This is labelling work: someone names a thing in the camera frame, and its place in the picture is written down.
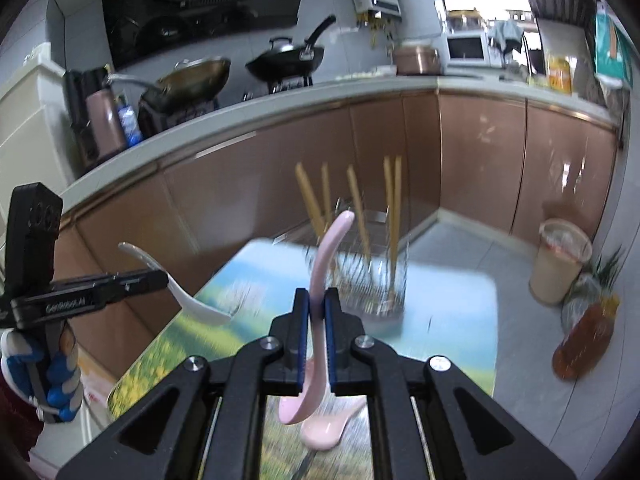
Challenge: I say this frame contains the black gas stove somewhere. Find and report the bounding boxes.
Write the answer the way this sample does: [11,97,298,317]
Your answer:
[137,75,315,140]

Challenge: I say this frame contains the beige trash bin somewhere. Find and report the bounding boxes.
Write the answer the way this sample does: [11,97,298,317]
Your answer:
[528,217,594,306]

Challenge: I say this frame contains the white tall cabinet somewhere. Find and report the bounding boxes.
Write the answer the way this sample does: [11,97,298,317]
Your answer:
[0,52,76,202]

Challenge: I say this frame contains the brass wok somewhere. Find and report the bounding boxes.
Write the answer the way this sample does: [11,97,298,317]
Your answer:
[107,56,232,107]

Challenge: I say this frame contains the pink ceramic spoon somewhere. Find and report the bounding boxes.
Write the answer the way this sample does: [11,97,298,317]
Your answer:
[298,393,367,454]
[277,209,357,425]

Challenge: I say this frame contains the yellow bottle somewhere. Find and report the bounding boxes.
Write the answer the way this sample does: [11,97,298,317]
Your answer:
[547,54,573,94]

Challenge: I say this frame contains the person's left hand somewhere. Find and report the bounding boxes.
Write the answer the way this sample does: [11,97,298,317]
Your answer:
[0,327,82,423]

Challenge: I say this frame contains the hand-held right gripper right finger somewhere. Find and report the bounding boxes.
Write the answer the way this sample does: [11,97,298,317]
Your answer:
[324,287,577,480]

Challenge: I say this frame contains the grey towel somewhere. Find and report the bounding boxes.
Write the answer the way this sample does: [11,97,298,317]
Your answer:
[487,19,526,54]

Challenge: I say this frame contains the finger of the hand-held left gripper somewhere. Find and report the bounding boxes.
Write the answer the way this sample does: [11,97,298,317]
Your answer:
[52,269,170,319]

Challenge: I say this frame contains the copper rice cooker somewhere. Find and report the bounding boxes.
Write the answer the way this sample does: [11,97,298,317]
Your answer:
[392,43,442,76]

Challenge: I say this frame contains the white ceramic spoon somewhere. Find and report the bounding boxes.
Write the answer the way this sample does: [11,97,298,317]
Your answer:
[118,242,236,325]

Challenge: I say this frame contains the landscape printed table cover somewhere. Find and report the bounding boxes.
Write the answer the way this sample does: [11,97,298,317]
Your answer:
[107,239,499,480]

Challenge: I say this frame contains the blue and white salt bag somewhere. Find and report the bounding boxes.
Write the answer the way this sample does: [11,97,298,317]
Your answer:
[117,104,141,149]

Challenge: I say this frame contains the glass pot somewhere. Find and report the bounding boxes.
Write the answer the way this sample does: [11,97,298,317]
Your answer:
[446,9,484,34]

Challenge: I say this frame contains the plastic bag of green onions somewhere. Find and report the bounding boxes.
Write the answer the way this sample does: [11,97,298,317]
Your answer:
[559,247,626,334]

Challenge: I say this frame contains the teal tissue pack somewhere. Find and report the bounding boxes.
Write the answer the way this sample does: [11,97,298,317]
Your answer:
[593,12,634,86]

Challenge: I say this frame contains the black wok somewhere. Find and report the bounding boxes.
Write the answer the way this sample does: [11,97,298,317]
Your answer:
[244,14,337,84]

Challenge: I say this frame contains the white microwave oven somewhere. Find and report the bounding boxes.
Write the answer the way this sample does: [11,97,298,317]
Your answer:
[444,29,489,66]

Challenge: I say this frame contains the wire utensil rack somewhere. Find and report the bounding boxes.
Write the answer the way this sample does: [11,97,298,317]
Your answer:
[304,197,409,325]

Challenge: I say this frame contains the cooking oil bottle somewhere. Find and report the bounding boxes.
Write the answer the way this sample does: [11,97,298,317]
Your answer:
[552,294,621,381]

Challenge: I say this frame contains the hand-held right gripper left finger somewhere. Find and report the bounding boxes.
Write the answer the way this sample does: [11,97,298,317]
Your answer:
[55,287,313,480]

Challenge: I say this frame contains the person's left forearm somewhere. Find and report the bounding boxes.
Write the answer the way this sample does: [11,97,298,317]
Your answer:
[0,372,44,466]

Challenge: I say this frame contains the copper base cabinets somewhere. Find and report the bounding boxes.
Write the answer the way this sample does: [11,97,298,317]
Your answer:
[0,87,621,392]

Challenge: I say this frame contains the black range hood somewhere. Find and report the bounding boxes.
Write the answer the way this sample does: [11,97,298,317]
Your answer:
[100,0,311,69]

